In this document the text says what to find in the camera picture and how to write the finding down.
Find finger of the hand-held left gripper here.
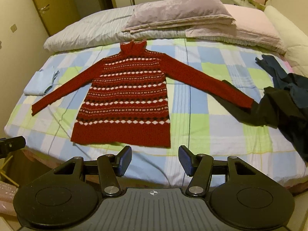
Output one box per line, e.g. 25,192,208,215
0,136,26,160

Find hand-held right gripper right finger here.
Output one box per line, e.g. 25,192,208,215
178,145,255,196

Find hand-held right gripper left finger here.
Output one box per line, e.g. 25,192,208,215
54,146,132,197

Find red patterned sweater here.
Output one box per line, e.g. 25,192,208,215
32,40,255,148

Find thin wooden sticks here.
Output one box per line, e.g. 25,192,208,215
0,154,20,188

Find bed with checkered sheet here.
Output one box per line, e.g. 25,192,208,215
5,37,308,194

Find pink cloth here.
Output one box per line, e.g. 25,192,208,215
0,182,20,223

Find light blue folded cloth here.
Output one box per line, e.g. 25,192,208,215
23,70,60,96

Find black garment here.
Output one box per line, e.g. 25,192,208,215
215,79,308,162

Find blue jeans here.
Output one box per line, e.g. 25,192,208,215
255,54,308,94

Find navy garment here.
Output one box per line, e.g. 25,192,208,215
284,73,308,111

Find wooden door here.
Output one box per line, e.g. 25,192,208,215
26,0,75,37

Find pink pillow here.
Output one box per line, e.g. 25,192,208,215
186,3,287,54

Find mauve pillow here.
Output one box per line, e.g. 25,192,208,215
122,0,237,33

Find white nightstand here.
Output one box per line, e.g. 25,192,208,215
230,0,265,7

